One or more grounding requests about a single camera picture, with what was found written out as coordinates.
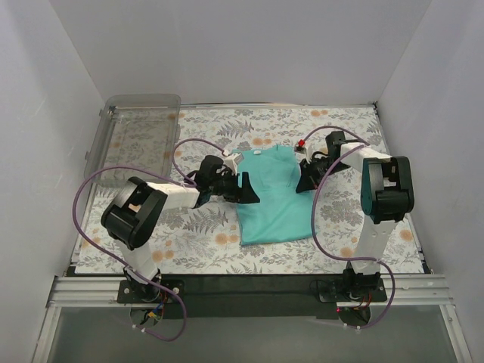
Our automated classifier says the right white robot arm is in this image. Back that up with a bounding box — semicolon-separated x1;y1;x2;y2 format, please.
294;126;414;307

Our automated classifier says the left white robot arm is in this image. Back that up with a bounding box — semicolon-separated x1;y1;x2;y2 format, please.
101;154;260;303

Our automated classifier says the teal t shirt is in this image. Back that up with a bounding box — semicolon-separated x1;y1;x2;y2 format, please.
236;145;313;246

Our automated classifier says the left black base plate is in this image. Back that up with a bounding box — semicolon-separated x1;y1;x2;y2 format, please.
116;278;186;306

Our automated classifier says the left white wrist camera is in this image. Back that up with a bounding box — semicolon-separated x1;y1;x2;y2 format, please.
222;150;244;174

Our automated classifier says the clear plastic bin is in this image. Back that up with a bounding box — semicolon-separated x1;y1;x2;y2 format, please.
84;94;181;188

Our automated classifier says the aluminium frame rail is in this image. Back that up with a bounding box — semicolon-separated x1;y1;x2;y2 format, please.
33;274;472;362

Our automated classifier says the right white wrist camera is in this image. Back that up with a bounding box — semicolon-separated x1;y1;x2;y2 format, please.
294;139;314;163

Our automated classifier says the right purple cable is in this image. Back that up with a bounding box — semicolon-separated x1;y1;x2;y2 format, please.
302;126;398;331

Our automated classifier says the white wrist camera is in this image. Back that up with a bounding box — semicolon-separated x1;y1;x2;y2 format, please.
294;139;314;163
222;150;244;174

